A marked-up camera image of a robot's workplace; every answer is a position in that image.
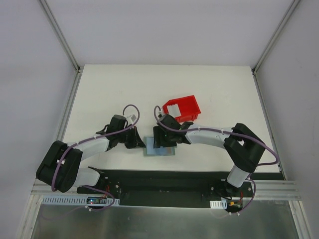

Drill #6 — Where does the red plastic bin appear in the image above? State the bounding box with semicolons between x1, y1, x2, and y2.
162;95;201;123

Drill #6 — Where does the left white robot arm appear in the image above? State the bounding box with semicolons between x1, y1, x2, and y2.
35;115;146;194

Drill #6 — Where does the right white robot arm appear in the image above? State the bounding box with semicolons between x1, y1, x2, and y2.
154;114;266;197

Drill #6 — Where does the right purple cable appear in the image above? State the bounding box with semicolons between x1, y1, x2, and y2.
154;106;279;220

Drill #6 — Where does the purple cable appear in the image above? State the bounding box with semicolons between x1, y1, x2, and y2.
154;106;279;220
39;104;141;221

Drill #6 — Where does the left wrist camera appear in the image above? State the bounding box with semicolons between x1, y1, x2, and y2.
126;114;137;124

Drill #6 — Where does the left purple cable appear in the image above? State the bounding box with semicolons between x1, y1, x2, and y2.
39;104;141;221

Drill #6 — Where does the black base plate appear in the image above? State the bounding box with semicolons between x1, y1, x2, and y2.
77;169;259;207

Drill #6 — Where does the left aluminium frame post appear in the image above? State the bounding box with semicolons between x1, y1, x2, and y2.
38;0;84;73

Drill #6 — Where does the aluminium frame post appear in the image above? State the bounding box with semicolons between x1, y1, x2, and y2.
251;0;302;74
38;0;84;73

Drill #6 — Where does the right white cable duct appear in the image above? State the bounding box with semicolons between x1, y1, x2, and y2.
209;200;227;210

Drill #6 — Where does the white cable duct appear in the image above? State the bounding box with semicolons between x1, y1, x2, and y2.
42;196;120;207
209;200;227;210

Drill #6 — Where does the left white cable duct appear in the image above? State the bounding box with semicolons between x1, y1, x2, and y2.
42;196;120;207

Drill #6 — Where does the right aluminium frame post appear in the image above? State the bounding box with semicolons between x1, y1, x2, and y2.
251;0;302;74

